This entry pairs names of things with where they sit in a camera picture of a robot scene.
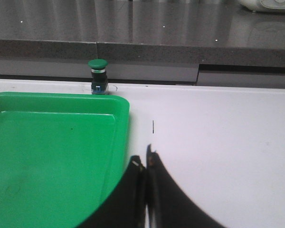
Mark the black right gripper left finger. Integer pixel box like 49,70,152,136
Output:
79,155,146,228

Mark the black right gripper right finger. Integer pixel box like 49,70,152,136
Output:
146,144,223,228

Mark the green mushroom push button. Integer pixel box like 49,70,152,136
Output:
88,59,108,95

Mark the green plastic tray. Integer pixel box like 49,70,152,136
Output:
0,92,129,228

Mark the grey stone counter ledge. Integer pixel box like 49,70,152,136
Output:
0,0,285,88

